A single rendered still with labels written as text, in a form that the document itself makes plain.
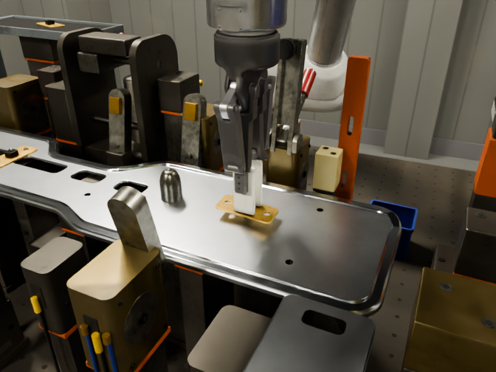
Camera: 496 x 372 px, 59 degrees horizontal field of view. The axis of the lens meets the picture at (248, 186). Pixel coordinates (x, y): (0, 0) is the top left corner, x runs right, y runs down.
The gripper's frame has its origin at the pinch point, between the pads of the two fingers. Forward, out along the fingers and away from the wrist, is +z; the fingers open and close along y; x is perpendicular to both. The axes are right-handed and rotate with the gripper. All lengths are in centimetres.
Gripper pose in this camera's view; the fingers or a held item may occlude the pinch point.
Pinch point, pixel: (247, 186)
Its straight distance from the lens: 59.2
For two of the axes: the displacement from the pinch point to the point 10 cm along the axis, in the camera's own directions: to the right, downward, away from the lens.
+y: -4.2, 4.5, -7.9
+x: 9.1, 2.0, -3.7
